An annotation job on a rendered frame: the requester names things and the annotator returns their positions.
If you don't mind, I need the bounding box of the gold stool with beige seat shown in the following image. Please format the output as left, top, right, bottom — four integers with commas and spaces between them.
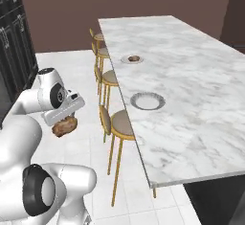
91, 41, 111, 74
98, 103, 158, 208
89, 28, 106, 49
94, 63, 120, 105

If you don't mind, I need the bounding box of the grey rimmed white plate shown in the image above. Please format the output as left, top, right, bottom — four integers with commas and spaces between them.
129, 91, 167, 111
120, 55, 145, 65

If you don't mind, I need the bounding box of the white marble dining counter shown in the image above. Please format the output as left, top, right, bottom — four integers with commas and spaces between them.
98, 14, 245, 225

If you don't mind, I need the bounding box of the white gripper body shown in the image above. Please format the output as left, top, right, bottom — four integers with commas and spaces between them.
41, 96, 86, 127

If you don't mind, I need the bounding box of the black cupboard run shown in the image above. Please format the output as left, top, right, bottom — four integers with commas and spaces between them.
0, 0, 39, 104

